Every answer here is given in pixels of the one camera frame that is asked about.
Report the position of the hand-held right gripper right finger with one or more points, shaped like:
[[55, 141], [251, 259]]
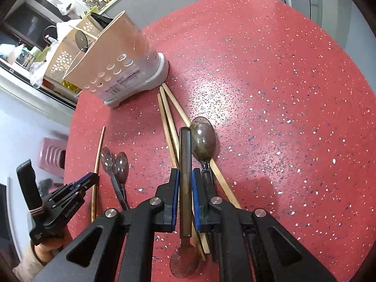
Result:
[[196, 199]]

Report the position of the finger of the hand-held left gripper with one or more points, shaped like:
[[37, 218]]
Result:
[[89, 186], [86, 178]]

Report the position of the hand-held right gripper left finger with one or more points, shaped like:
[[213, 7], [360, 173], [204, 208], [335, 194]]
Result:
[[175, 194]]

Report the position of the pair of dark spoons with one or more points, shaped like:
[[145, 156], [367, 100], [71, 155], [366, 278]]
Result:
[[107, 159]]

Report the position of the small dark translucent spoon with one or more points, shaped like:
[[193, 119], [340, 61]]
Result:
[[121, 166]]

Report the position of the large brown plastic spoon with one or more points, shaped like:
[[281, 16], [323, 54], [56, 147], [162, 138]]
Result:
[[202, 141]]

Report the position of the beige perforated utensil holder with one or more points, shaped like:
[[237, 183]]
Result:
[[117, 50]]

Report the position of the person's left forearm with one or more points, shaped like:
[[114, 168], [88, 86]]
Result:
[[26, 267]]

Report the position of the person's left hand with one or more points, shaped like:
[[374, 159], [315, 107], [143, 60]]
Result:
[[44, 251]]

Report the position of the pink plastic stool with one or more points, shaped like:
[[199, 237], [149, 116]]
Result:
[[51, 155]]

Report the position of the yellow oil bottle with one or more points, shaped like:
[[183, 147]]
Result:
[[70, 86]]

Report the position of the clear plastic bag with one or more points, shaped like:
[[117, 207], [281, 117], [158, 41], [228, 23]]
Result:
[[36, 70]]

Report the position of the dark plastic spoon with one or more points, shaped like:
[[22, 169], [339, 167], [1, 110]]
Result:
[[81, 41]]

